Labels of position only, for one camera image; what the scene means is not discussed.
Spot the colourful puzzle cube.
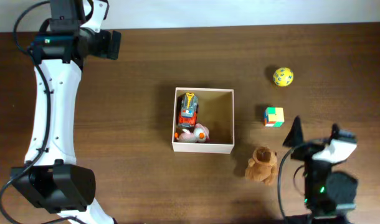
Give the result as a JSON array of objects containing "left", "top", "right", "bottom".
[{"left": 264, "top": 107, "right": 285, "bottom": 127}]

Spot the yellow ball with blue letters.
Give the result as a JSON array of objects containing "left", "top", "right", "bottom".
[{"left": 273, "top": 67, "right": 294, "bottom": 86}]

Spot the pink white toy duck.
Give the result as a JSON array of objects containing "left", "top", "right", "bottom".
[{"left": 174, "top": 123, "right": 210, "bottom": 143}]

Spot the red grey toy truck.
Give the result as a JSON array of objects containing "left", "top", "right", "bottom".
[{"left": 178, "top": 92, "right": 198, "bottom": 128}]

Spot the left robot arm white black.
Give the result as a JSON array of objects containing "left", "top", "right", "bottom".
[{"left": 9, "top": 0, "right": 121, "bottom": 223}]

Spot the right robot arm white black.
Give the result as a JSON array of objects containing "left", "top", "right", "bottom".
[{"left": 277, "top": 116, "right": 359, "bottom": 223}]

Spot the brown teddy bear plush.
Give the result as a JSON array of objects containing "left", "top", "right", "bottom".
[{"left": 245, "top": 147, "right": 278, "bottom": 185}]

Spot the white open cardboard box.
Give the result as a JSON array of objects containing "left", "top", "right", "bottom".
[{"left": 171, "top": 87, "right": 235, "bottom": 154}]

